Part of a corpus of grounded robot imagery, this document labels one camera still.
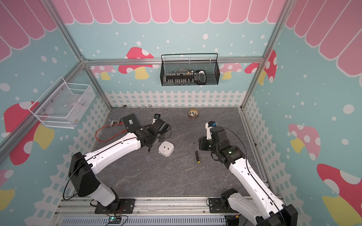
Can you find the metal clamp bracket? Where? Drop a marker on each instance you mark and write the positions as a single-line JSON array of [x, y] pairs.
[[114, 121]]

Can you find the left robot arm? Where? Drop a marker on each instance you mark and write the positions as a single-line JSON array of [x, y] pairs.
[[85, 167]]

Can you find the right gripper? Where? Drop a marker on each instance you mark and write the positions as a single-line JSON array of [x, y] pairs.
[[202, 143]]

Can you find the white square alarm clock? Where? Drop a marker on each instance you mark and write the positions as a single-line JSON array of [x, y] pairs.
[[166, 148]]

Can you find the black socket bit set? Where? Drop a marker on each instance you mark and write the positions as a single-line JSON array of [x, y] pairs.
[[176, 79]]

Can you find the black wire mesh basket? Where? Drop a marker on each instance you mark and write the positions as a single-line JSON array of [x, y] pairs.
[[205, 64]]

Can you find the small green circuit board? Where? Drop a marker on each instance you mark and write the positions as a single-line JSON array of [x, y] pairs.
[[114, 220]]

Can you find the white wire mesh basket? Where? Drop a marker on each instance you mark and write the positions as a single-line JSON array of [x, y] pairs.
[[63, 104]]

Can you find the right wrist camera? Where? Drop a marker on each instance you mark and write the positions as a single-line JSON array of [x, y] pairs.
[[208, 126]]

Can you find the black box device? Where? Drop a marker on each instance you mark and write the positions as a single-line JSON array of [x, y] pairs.
[[131, 123]]

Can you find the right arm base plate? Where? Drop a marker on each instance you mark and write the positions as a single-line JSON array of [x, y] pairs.
[[218, 205]]

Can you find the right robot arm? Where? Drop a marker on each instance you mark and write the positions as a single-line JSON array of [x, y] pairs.
[[265, 208]]

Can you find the brown tape roll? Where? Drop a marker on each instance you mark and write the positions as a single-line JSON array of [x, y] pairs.
[[193, 113]]

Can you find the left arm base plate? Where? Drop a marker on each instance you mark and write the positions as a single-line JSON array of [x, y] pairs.
[[119, 206]]

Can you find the black yellow screwdriver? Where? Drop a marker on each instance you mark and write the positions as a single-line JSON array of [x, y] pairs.
[[198, 159]]

